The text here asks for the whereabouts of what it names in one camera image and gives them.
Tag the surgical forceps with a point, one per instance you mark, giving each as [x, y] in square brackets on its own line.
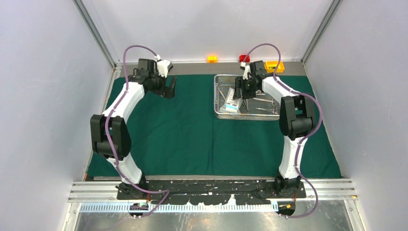
[267, 110]

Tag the metal mesh tray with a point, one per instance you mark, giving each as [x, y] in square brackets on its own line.
[222, 83]

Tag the red toy brick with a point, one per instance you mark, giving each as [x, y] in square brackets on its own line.
[244, 58]

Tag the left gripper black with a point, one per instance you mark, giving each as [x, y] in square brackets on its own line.
[167, 93]

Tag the surgical scissors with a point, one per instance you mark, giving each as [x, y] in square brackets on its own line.
[273, 102]

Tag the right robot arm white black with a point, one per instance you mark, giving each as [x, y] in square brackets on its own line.
[296, 119]

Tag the orange toy brick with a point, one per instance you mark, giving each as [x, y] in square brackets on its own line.
[212, 59]

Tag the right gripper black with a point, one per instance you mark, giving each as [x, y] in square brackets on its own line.
[239, 83]

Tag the yellow toy block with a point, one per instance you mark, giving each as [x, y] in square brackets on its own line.
[272, 66]

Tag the aluminium frame rail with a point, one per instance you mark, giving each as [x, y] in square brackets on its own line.
[96, 191]

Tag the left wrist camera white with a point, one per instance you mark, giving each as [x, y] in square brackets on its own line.
[163, 67]

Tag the green surgical cloth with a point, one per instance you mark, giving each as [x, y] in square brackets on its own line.
[183, 136]

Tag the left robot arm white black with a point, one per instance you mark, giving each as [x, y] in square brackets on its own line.
[110, 137]

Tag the white paper packet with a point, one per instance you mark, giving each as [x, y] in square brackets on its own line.
[230, 105]

